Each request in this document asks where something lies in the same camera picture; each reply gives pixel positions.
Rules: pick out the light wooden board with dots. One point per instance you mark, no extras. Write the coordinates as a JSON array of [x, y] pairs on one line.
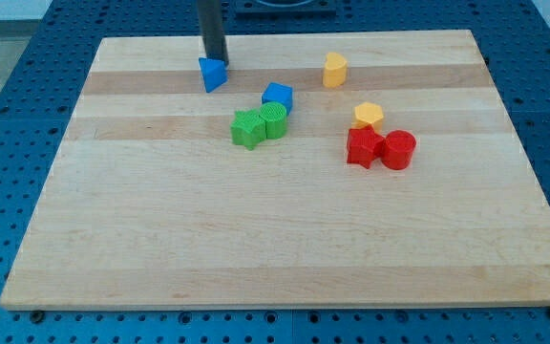
[[150, 206]]

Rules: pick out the red star block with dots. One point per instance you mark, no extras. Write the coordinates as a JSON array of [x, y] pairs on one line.
[[364, 145]]

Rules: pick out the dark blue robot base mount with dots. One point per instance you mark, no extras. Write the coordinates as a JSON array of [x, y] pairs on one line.
[[253, 8]]

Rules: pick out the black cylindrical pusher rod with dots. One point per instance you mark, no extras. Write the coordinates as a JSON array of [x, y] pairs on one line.
[[211, 28]]

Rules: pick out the green cylinder block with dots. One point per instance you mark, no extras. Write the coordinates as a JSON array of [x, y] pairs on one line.
[[274, 115]]

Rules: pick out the red cylinder block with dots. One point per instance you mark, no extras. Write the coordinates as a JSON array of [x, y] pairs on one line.
[[398, 149]]

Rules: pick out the yellow hexagon block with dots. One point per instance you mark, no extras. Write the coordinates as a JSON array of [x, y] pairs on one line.
[[368, 114]]

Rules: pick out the yellow heart block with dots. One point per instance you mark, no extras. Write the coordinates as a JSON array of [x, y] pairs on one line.
[[335, 70]]

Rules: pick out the green star block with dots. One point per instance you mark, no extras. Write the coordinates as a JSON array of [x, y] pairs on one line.
[[248, 129]]

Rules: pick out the blue cube block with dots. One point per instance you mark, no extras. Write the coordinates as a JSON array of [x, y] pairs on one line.
[[277, 92]]

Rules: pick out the blue triangle block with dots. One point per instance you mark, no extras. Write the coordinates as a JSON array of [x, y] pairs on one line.
[[213, 72]]

